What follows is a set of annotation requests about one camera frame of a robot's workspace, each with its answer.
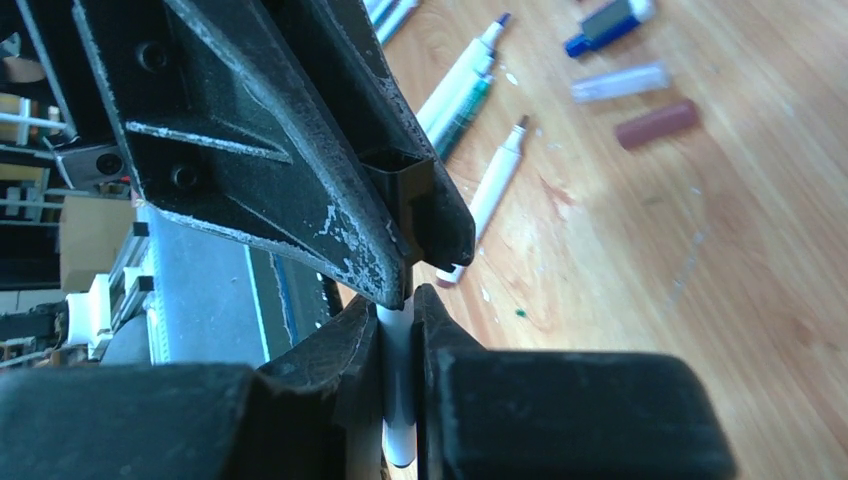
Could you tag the black pen cap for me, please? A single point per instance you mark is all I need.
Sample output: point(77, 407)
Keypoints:
point(405, 183)

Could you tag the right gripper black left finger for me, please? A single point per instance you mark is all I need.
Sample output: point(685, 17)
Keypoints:
point(312, 413)

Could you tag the navy pen cap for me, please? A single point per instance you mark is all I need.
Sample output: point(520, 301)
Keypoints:
point(608, 24)

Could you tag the dark blue capped marker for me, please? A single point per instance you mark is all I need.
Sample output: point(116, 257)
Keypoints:
point(481, 46)

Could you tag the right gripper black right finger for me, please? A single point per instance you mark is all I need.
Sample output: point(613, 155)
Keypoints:
point(544, 414)

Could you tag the brown capped white marker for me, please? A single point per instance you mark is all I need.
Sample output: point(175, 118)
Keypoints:
point(497, 177)

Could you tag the silver grey pen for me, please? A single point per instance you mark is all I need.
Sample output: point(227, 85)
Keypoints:
point(462, 109)

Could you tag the brown pen cap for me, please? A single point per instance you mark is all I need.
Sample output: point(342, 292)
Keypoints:
point(659, 123)

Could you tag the black capped white marker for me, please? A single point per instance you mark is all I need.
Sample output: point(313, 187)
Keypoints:
point(399, 410)

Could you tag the clear grey pen cap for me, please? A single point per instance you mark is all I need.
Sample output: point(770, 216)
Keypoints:
point(630, 81)

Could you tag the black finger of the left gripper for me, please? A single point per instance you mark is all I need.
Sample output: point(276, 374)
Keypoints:
point(221, 128)
point(336, 44)

